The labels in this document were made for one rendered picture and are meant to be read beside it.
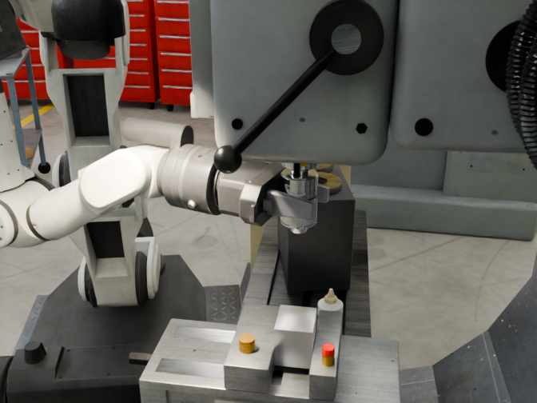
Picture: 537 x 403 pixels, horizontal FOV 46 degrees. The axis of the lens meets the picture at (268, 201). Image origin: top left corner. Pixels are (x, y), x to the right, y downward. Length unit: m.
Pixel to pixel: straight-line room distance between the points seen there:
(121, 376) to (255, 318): 0.68
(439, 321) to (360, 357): 1.91
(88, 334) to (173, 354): 0.83
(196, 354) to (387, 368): 0.27
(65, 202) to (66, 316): 0.91
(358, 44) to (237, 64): 0.13
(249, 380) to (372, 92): 0.41
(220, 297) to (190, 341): 1.20
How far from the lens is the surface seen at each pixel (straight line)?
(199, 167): 0.82
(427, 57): 0.64
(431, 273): 3.19
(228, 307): 2.11
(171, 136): 0.86
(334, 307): 1.02
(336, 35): 0.62
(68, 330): 1.79
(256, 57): 0.66
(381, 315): 2.83
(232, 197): 0.80
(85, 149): 1.43
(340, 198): 1.14
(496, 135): 0.67
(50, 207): 0.99
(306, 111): 0.67
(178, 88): 5.60
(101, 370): 1.60
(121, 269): 1.65
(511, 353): 1.03
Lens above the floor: 1.56
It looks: 24 degrees down
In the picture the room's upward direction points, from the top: straight up
